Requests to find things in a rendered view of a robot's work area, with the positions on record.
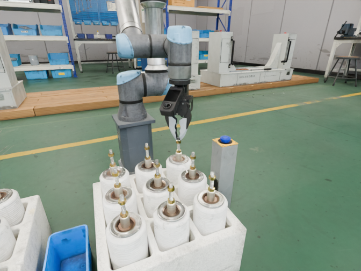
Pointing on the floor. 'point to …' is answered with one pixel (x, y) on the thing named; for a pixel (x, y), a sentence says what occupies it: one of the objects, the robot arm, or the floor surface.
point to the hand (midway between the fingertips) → (178, 137)
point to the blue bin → (69, 250)
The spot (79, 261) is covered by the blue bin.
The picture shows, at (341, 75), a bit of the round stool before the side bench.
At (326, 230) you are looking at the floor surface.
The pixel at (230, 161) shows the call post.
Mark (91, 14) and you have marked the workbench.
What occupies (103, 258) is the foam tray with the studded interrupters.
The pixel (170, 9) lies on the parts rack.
